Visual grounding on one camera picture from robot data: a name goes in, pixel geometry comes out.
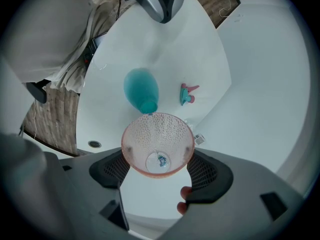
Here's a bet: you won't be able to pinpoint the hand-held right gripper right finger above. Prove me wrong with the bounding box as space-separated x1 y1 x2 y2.
159 147 309 240

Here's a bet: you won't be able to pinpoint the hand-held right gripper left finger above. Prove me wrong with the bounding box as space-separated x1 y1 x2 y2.
42 146 131 240

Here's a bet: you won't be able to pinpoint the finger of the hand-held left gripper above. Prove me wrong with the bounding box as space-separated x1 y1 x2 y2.
129 0 168 24
161 0 188 24

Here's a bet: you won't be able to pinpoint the pink plastic cup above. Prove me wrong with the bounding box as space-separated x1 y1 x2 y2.
121 112 196 180

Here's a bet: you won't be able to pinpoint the teal large spray bottle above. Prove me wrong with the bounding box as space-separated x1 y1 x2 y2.
123 68 160 115

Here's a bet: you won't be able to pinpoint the clear plastic bottle red label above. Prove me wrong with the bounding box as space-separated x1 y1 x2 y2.
184 119 207 146

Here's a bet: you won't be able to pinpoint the pink and teal spray nozzle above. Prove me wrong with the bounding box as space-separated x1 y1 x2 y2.
179 83 200 107

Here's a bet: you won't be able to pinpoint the person's right hand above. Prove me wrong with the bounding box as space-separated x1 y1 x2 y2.
176 185 194 217

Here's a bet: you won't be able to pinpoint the black device with screen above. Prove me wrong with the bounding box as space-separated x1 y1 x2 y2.
91 33 107 50

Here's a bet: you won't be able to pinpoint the person's beige printed shorts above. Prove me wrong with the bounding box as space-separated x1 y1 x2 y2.
51 0 137 95

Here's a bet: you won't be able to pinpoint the black battery pack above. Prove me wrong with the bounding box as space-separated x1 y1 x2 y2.
25 79 49 105

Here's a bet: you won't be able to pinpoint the person's beige shirt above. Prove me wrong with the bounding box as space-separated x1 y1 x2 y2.
0 0 91 85

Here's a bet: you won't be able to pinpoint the black cable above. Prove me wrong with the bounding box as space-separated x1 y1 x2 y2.
115 0 125 21

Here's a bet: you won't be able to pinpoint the thin white floor cable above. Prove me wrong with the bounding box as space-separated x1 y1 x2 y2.
218 0 233 18
33 101 39 138

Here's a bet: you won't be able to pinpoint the small black recorder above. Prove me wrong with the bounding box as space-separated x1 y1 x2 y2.
83 51 95 65

